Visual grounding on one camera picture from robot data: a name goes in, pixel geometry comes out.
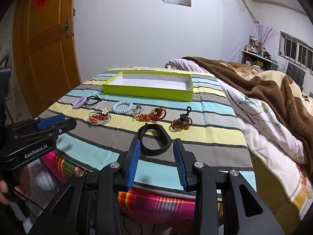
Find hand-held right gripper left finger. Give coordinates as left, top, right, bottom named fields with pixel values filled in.
left=29, top=138, right=141, bottom=235

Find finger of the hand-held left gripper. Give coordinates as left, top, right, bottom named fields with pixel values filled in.
left=46, top=118, right=77, bottom=140
left=12, top=116, right=66, bottom=132

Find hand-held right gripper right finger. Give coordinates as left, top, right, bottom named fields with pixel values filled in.
left=172, top=138, right=285, bottom=235

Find black wristband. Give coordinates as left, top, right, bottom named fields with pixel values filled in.
left=137, top=123, right=172, bottom=156

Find purple spiral hair tie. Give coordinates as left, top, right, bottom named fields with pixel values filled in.
left=73, top=96, right=88, bottom=109

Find orange red hair tie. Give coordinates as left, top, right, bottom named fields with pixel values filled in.
left=90, top=114, right=104, bottom=125

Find brown bead hair tie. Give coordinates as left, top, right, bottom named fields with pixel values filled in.
left=171, top=106, right=193, bottom=130

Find white flower grey hair ties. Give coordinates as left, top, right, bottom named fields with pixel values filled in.
left=88, top=108, right=112, bottom=126

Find thin black hair tie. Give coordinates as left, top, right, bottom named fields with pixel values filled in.
left=84, top=94, right=102, bottom=107

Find blue spiral hair tie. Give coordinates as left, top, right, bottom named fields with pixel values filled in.
left=112, top=100, right=134, bottom=114

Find silver bead bracelet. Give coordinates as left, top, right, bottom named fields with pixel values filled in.
left=131, top=104, right=143, bottom=121

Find gold charm ornament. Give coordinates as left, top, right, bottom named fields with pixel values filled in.
left=150, top=106, right=167, bottom=121

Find green shallow box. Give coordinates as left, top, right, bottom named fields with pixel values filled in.
left=102, top=71, right=194, bottom=102

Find person's left hand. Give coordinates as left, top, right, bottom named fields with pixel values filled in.
left=0, top=168, right=32, bottom=205

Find striped bed sheet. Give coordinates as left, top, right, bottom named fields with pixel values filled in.
left=38, top=66, right=257, bottom=193

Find colourful plaid cloth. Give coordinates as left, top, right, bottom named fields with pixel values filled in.
left=40, top=150, right=224, bottom=226

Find wooden door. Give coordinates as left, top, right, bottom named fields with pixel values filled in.
left=12, top=0, right=82, bottom=117

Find white floral quilt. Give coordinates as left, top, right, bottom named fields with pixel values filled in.
left=167, top=58, right=311, bottom=208

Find yellow bed base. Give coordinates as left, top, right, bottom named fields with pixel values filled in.
left=249, top=152, right=302, bottom=227

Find metal door latch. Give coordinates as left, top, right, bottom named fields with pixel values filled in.
left=64, top=19, right=74, bottom=38

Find brown fleece blanket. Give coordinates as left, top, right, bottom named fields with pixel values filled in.
left=182, top=56, right=313, bottom=189

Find shelf with bottles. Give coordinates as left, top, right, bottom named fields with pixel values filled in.
left=242, top=35, right=279, bottom=70

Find black chair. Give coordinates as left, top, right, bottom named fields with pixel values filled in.
left=286, top=62, right=306, bottom=91

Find purple flower branches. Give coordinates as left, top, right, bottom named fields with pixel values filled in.
left=255, top=24, right=278, bottom=46

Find barred window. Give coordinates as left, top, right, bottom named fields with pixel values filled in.
left=279, top=31, right=313, bottom=74

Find white wall pipe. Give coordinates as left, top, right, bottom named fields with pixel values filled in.
left=238, top=0, right=260, bottom=25

